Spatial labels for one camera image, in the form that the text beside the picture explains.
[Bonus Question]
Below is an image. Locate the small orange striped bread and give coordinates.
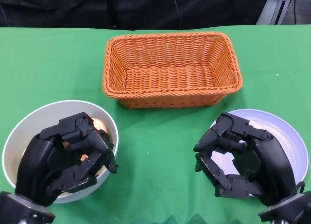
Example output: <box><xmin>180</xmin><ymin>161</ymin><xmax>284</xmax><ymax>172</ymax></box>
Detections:
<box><xmin>91</xmin><ymin>118</ymin><xmax>108</xmax><ymax>133</ymax></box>

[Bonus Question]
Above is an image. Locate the lilac round plate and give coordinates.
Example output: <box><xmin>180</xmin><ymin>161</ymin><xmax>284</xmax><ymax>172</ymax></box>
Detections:
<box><xmin>208</xmin><ymin>108</ymin><xmax>306</xmax><ymax>198</ymax></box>

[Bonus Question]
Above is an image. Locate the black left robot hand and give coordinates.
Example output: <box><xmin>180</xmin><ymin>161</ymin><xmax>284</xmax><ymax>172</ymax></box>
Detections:
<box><xmin>15</xmin><ymin>111</ymin><xmax>120</xmax><ymax>207</ymax></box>

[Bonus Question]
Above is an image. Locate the green tablecloth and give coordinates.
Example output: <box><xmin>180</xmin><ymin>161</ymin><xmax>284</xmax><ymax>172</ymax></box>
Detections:
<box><xmin>0</xmin><ymin>24</ymin><xmax>311</xmax><ymax>224</ymax></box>

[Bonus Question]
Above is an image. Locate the grey metal frame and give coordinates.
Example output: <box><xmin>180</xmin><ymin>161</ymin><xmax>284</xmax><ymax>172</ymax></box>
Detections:
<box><xmin>256</xmin><ymin>0</ymin><xmax>296</xmax><ymax>25</ymax></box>

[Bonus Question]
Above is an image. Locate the orange wicker basket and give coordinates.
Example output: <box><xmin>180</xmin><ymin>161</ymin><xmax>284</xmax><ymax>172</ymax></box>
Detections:
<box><xmin>102</xmin><ymin>31</ymin><xmax>243</xmax><ymax>109</ymax></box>

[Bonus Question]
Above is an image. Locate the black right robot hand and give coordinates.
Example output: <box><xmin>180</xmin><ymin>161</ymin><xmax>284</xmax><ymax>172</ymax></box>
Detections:
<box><xmin>193</xmin><ymin>111</ymin><xmax>298</xmax><ymax>207</ymax></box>

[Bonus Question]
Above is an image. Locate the black backdrop curtain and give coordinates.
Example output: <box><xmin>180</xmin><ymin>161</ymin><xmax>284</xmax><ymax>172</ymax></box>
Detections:
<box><xmin>0</xmin><ymin>0</ymin><xmax>272</xmax><ymax>30</ymax></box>

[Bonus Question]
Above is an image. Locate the grey round bowl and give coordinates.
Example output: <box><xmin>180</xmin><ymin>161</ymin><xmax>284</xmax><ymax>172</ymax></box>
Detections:
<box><xmin>1</xmin><ymin>100</ymin><xmax>120</xmax><ymax>204</ymax></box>

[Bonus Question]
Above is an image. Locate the thin black hanging cable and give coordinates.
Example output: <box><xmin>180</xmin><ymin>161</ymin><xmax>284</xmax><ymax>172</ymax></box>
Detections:
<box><xmin>173</xmin><ymin>0</ymin><xmax>183</xmax><ymax>30</ymax></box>

